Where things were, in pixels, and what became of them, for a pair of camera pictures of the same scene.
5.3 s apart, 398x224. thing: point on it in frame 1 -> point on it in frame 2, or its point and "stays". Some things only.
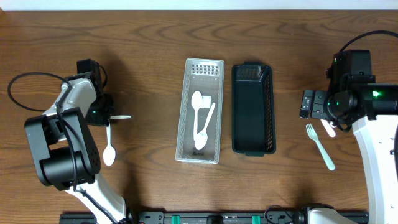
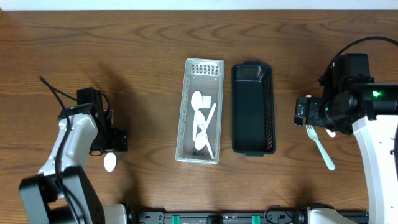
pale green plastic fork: x=313 y=135 stays
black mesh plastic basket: x=253 y=121 stays
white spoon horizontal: x=120 y=117 -> x=200 y=120
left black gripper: x=104 y=119 -> x=119 y=140
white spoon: x=201 y=139 stays
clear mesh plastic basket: x=200 y=122 stays
